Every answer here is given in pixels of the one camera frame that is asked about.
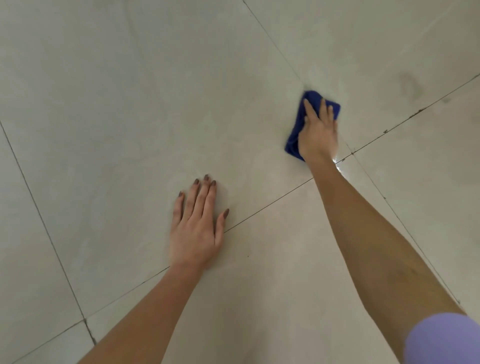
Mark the person's left hand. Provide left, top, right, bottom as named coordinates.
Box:
left=168, top=174, right=230, bottom=271

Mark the person's right hand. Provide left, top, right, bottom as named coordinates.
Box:
left=297, top=98, right=340, bottom=164

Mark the blue cloth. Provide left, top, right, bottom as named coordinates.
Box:
left=284, top=89, right=342, bottom=163

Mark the person's right forearm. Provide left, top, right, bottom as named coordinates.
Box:
left=305, top=155, right=469, bottom=361

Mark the person's left forearm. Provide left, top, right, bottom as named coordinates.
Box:
left=76, top=262, right=205, bottom=364

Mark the beige tiled floor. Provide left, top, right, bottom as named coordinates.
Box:
left=0, top=0, right=480, bottom=364

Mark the purple shirt sleeve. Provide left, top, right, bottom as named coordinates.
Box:
left=404, top=313, right=480, bottom=364

